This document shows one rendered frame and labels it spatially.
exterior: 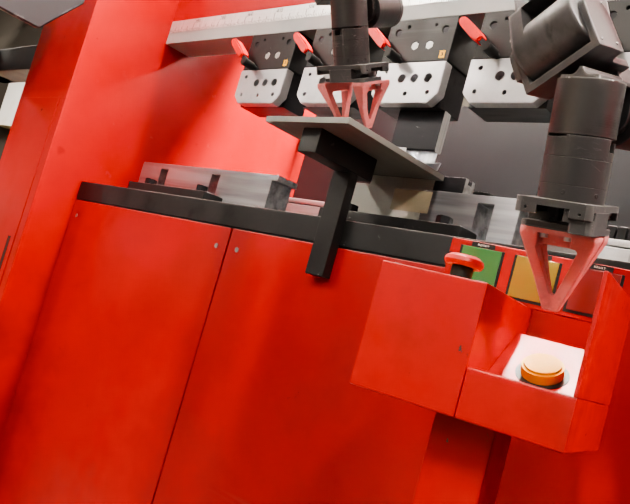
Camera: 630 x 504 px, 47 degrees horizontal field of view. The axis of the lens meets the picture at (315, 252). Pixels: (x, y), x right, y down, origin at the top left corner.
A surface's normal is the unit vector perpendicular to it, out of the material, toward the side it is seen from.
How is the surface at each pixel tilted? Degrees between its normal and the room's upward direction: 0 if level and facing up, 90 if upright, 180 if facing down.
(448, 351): 90
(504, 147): 90
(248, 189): 90
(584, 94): 105
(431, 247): 90
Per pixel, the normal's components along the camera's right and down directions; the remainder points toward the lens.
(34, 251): 0.72, 0.14
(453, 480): -0.50, -0.22
